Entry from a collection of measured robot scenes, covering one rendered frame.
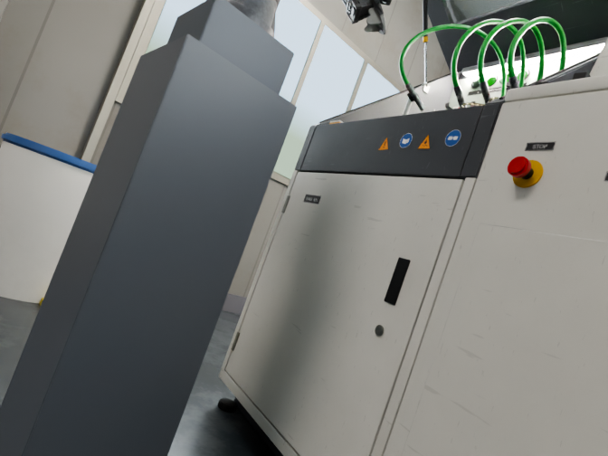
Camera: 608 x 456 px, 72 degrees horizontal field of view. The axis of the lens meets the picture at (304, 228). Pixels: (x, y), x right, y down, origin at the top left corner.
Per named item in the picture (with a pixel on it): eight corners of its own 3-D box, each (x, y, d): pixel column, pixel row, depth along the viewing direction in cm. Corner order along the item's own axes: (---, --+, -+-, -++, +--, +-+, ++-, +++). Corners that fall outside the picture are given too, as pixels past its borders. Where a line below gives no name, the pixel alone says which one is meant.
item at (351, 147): (299, 170, 136) (316, 125, 137) (309, 175, 139) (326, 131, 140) (459, 176, 84) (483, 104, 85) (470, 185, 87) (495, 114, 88)
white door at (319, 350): (222, 369, 133) (295, 170, 137) (228, 370, 134) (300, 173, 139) (346, 513, 79) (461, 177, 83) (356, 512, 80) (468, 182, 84)
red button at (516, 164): (498, 178, 73) (507, 150, 73) (509, 186, 75) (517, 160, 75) (527, 179, 68) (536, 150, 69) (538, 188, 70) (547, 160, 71)
